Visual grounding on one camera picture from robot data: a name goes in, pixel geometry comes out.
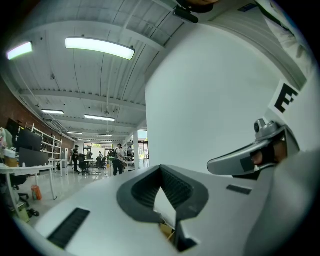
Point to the white office desk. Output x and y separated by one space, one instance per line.
22 170

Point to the black office chair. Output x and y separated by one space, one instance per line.
21 196
100 162
83 163

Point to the black shoes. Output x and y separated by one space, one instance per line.
33 213

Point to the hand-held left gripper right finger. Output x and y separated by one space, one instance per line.
220 220

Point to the black head camera mount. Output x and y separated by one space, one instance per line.
186 13

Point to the white storage rack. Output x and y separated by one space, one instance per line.
51 145

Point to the black computer monitor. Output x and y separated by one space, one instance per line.
28 140
33 157

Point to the person's right hand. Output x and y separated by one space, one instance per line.
278 151

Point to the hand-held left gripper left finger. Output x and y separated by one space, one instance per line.
100 225

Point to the white shelf unit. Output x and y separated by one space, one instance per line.
129 155

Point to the white support pillar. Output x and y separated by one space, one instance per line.
136 150

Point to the long ceiling light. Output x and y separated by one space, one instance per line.
100 47
52 111
99 117
20 50

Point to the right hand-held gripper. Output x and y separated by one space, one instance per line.
230 160

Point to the orange bottle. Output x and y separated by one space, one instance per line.
36 192

